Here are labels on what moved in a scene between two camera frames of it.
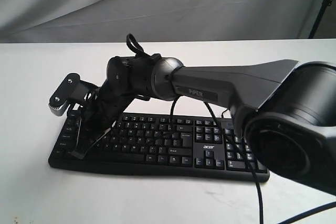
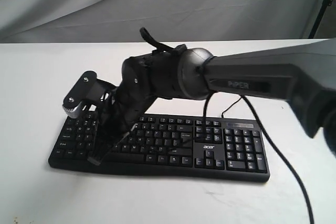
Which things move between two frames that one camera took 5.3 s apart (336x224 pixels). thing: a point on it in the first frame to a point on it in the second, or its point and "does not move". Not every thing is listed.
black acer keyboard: [197, 146] does not move
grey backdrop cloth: [54, 7] does not move
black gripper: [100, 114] to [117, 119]
